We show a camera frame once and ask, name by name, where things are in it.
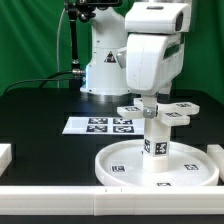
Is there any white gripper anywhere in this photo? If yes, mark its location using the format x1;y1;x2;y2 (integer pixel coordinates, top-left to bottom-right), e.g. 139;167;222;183
116;33;184;118

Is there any white cross-shaped table base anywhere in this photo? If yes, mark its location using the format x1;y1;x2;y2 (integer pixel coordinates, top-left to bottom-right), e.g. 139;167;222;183
117;98;200;126

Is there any white round table top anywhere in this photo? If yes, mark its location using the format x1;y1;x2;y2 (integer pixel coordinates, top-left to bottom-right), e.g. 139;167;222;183
95;139;219;187

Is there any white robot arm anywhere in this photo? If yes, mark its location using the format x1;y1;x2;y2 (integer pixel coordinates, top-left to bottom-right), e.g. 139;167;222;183
82;0;192;118

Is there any white marker sheet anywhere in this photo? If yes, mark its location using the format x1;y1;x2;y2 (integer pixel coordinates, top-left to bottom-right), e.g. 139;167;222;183
63;117;144;135

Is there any white left barrier block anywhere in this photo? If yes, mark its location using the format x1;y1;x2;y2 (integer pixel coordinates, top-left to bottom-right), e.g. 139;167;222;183
0;143;12;176

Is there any black cable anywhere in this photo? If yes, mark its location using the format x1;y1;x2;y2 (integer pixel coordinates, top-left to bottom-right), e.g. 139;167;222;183
3;70;75;94

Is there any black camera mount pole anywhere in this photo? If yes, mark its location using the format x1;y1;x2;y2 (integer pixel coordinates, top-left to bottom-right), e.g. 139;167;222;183
64;0;122;91

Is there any white front barrier rail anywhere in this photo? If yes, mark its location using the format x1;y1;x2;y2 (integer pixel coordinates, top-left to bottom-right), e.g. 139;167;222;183
0;186;224;216

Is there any grey cable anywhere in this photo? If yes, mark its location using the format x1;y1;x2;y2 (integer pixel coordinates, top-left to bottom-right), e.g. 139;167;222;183
56;7;67;89

